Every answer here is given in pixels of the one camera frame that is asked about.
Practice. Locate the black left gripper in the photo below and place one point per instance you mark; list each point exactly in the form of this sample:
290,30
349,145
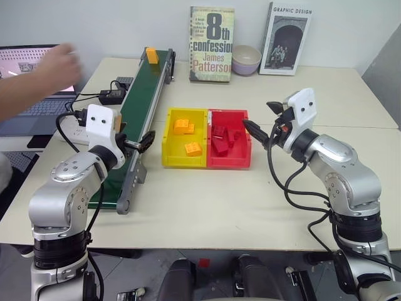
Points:
123,139

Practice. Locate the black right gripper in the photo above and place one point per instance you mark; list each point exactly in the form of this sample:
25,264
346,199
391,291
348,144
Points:
282,125

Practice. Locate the orange toy brick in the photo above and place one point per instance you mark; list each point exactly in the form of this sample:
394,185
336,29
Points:
190,129
152,55
192,149
180,125

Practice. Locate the person's bare forearm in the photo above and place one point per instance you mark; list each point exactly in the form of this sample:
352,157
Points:
22,94

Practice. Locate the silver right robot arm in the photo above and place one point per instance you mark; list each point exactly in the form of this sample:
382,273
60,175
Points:
344,163

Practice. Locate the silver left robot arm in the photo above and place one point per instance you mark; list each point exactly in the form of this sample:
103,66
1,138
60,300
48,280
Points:
56,197

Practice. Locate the person's bare hand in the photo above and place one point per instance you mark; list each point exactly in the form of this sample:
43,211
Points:
62,69

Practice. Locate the red toy brick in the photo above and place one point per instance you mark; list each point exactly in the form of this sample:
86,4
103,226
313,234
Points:
218,131
220,148
234,137

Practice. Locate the black power adapter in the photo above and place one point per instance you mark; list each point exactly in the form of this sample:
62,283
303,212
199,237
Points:
111,97

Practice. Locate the red plastic bin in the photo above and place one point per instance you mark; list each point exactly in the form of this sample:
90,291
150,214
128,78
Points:
238,153

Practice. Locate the yellow plastic bin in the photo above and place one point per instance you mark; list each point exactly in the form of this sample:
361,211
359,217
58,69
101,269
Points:
175,150

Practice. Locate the black studded control box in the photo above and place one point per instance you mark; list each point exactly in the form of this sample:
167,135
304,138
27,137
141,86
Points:
124,82

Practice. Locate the purple ceramic bowl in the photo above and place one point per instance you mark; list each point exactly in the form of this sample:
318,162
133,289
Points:
246,69

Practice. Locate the black power plug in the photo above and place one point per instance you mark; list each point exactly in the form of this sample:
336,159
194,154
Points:
81,116

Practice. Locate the white power strip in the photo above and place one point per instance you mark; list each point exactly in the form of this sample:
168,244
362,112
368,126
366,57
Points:
75,133

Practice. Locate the Graphic Design book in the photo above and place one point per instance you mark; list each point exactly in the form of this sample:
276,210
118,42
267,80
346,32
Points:
285,40

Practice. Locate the black flat pad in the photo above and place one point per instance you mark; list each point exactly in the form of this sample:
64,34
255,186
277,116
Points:
39,141

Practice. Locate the open grey laptop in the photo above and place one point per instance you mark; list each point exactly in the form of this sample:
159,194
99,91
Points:
40,109

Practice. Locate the black mesh chair seat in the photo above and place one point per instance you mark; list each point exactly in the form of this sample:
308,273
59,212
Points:
18,175

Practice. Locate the grey partition panel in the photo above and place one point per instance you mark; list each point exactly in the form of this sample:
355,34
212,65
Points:
385,81

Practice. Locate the grey clothed person body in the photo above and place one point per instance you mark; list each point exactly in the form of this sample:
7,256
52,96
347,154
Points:
4,174

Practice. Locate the red floor marker square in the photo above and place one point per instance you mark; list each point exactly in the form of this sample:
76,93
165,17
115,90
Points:
204,263

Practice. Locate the dark rounded shape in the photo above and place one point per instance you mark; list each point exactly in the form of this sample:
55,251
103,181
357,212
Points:
257,282
177,282

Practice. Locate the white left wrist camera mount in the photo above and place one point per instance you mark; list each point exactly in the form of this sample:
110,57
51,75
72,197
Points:
100,125

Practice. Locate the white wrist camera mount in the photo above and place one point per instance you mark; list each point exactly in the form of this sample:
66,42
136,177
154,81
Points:
302,108
100,125

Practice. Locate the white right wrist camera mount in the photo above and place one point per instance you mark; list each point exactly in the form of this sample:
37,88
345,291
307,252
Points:
302,108

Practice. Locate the green conveyor belt grey frame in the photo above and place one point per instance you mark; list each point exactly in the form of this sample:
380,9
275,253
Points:
142,91

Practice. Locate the black caster bracket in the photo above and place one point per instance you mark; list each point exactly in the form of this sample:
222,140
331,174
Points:
302,283

